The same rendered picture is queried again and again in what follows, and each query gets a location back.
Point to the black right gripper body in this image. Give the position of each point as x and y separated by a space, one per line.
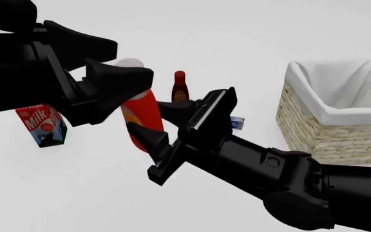
205 120

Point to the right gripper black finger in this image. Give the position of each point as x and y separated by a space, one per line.
179 111
153 142

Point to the small blue white box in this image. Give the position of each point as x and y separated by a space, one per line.
238 122

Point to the dark red sauce bottle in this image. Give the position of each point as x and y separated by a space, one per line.
180 89

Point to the red bottle with white cap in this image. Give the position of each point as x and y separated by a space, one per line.
143 113

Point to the woven wicker basket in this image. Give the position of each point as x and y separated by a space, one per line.
333 142

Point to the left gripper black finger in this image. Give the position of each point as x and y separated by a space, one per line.
76 46
118 82

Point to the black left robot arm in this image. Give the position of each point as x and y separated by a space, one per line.
8 72

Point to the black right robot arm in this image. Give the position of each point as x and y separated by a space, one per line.
301 178

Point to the white cloth basket liner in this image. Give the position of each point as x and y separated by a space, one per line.
340 96

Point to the red milk carton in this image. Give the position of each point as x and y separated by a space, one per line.
42 125

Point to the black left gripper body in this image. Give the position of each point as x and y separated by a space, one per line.
55 72

